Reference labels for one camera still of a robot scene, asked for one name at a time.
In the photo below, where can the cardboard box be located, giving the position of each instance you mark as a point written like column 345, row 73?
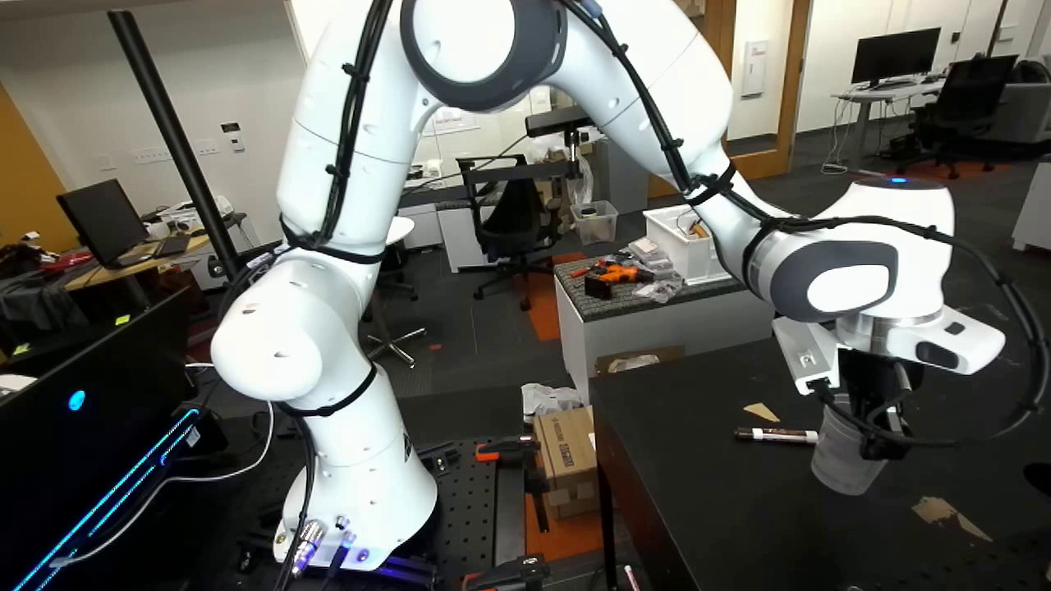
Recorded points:
column 564, row 448

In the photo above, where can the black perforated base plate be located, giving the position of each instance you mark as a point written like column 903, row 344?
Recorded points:
column 464, row 514

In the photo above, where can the wide black monitor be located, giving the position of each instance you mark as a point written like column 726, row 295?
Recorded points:
column 895, row 55

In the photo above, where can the triangular tan tape scrap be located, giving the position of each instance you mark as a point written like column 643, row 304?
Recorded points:
column 760, row 410

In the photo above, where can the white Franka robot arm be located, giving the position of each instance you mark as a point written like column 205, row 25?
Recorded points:
column 331, row 329

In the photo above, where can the brown Expo marker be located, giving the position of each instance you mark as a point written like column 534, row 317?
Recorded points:
column 775, row 435

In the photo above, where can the grey cabinet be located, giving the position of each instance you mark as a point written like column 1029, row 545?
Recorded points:
column 613, row 329

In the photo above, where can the small black monitor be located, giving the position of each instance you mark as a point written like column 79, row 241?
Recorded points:
column 101, row 216

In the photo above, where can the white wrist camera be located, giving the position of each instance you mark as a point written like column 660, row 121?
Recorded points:
column 810, row 356

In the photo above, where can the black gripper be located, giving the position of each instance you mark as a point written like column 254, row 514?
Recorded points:
column 874, row 380

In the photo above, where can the white round stool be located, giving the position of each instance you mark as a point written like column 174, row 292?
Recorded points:
column 401, row 229

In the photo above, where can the orange black power tool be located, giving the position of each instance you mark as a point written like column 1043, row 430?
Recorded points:
column 608, row 281

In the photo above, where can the black pole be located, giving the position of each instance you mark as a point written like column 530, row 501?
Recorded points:
column 174, row 141

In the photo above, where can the white storage bin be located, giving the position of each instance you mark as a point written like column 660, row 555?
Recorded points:
column 685, row 257

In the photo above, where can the black mesh office chair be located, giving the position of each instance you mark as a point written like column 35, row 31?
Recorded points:
column 969, row 101

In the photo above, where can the white cabinet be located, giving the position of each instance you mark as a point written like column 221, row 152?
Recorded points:
column 1035, row 207

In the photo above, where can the white crumpled packing paper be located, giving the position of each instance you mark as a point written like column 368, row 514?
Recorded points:
column 554, row 400

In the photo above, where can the clear plastic measuring cup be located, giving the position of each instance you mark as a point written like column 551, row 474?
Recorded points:
column 843, row 474

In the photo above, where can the black computer case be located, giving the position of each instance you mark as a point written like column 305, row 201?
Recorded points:
column 85, row 460

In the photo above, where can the tan cardboard piece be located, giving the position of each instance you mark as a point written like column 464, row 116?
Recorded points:
column 636, row 363

